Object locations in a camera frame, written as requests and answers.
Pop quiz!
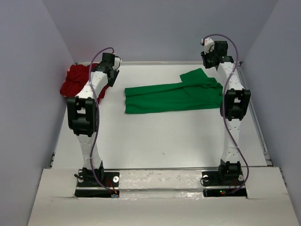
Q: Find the green t-shirt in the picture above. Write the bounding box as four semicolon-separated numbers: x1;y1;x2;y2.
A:
125;68;223;114

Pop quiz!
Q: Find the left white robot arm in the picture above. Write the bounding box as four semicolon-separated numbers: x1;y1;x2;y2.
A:
67;52;121;186

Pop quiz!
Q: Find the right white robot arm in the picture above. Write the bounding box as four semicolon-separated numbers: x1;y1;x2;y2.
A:
200;38;251;186

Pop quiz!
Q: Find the red t-shirt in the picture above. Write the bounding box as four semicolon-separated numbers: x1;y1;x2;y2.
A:
60;65;109;103

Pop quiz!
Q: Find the white front cover board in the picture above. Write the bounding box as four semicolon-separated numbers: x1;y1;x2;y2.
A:
29;167;298;226

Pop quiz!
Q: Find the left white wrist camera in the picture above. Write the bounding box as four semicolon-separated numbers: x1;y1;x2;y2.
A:
112;56;123;70

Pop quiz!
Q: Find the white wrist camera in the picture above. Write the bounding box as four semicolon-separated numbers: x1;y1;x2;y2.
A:
112;56;123;70
201;38;214;55

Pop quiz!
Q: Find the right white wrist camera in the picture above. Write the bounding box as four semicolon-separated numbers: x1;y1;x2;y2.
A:
201;38;214;55

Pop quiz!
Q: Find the aluminium table frame rail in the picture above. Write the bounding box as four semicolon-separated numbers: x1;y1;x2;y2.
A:
48;61;273;170

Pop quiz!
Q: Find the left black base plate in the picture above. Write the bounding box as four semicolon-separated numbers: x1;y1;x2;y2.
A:
74;170;120;198

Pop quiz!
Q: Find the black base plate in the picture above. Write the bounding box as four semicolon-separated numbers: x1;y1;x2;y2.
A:
200;170;247;198
74;170;120;198

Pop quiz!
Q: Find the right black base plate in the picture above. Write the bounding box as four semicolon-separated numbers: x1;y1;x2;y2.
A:
200;170;247;198

